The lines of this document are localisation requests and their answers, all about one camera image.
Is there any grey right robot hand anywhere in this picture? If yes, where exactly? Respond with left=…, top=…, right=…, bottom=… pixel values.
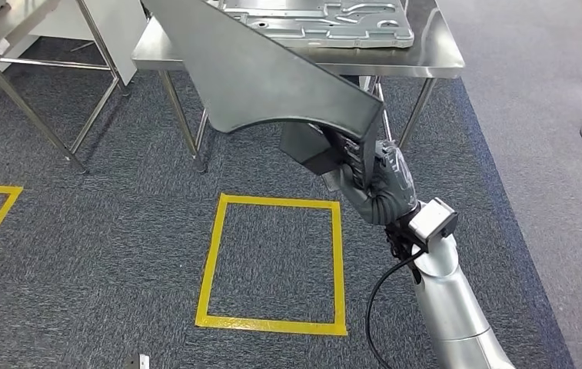
left=338, top=140, right=419, bottom=206

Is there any black plastic car trim part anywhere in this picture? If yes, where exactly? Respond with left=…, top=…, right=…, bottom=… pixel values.
left=140, top=0, right=386, bottom=191

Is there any stainless steel workbench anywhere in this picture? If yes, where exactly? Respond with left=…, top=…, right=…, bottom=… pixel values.
left=131, top=0, right=467, bottom=173

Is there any stamped grey metal panel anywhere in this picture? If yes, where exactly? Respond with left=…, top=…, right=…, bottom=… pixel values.
left=216, top=0, right=415, bottom=50

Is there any white board panel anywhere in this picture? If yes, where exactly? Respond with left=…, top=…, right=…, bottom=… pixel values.
left=0, top=0, right=148, bottom=87

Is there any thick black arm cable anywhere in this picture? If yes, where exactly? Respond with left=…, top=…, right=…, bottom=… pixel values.
left=365, top=247, right=427, bottom=369

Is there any small grey white bracket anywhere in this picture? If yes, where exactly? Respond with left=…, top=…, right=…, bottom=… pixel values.
left=121, top=352, right=151, bottom=369

